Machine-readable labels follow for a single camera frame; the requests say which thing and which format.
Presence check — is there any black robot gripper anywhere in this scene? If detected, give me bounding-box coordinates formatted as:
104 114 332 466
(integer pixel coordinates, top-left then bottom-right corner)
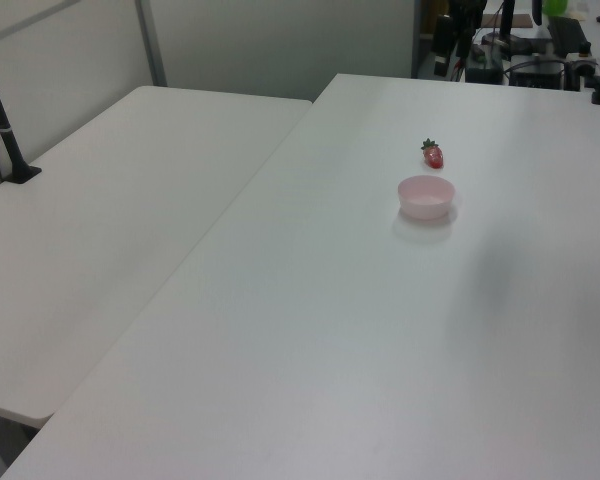
432 0 486 78

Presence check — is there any red toy strawberry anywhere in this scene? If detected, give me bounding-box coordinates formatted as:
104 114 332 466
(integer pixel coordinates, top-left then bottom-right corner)
420 137 446 170

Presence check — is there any pink plastic bowl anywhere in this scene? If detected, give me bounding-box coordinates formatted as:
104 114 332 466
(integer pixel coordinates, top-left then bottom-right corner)
397 174 456 221

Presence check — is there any small black box green label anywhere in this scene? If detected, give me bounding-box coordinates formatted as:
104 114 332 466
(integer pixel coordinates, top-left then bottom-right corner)
465 44 504 84

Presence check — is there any black monitor stand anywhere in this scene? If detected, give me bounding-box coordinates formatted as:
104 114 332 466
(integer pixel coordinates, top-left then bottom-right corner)
481 0 531 51

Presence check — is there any brown flat board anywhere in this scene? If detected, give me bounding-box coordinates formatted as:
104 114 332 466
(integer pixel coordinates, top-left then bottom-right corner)
479 13 534 29

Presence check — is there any black equipment box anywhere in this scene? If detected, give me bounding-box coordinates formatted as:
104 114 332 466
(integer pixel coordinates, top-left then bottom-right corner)
509 57 567 90

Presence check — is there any black keyboard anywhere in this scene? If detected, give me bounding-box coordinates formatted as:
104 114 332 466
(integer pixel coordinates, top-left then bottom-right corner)
547 17 590 56

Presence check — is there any black camera pole with base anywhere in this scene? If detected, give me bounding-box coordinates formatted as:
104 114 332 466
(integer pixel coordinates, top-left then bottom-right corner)
0 39 43 185

